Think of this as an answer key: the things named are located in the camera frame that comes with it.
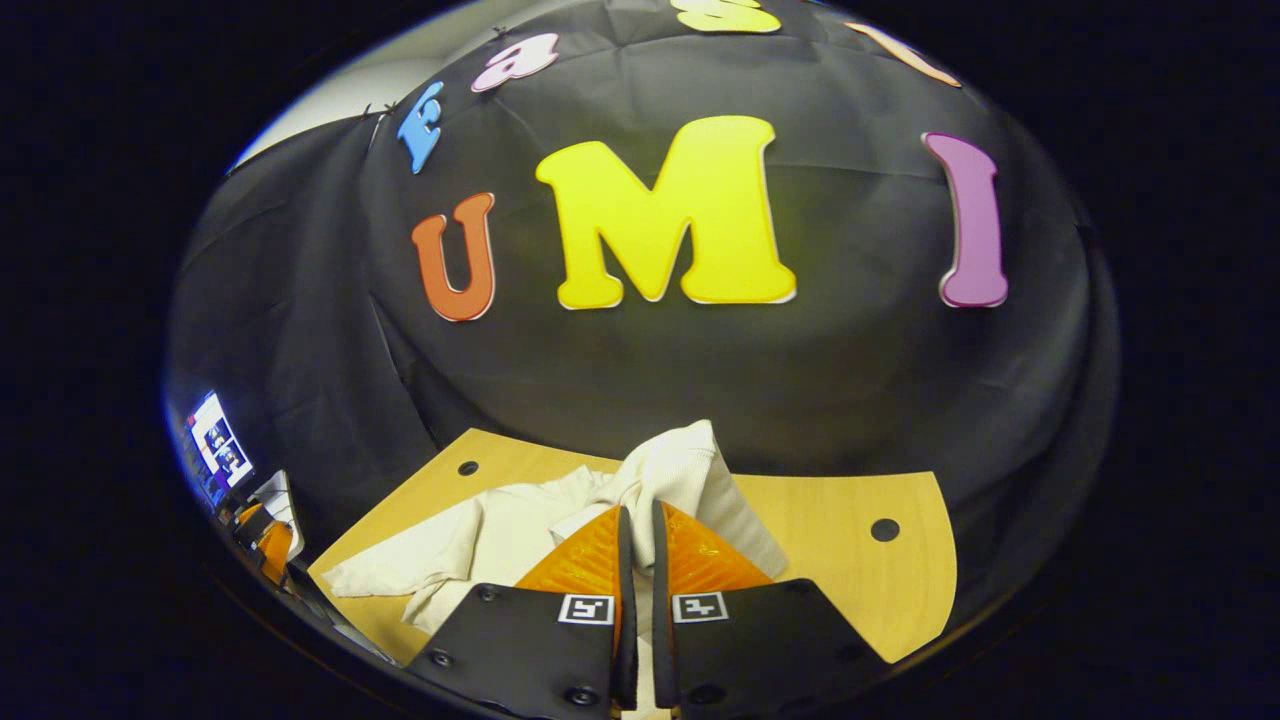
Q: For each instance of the computer monitor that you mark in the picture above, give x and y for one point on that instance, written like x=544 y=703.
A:
x=215 y=445

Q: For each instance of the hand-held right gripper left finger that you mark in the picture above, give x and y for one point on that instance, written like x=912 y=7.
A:
x=628 y=640

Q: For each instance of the white desk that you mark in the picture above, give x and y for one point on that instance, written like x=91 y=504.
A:
x=283 y=495

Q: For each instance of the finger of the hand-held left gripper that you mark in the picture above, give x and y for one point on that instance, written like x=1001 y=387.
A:
x=250 y=512
x=275 y=550

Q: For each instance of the black backdrop cloth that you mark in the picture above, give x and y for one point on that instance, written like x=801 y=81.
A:
x=700 y=380

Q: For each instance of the cream sweater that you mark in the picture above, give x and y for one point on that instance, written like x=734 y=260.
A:
x=500 y=540

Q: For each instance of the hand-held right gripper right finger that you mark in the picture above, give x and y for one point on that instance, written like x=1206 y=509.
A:
x=662 y=640

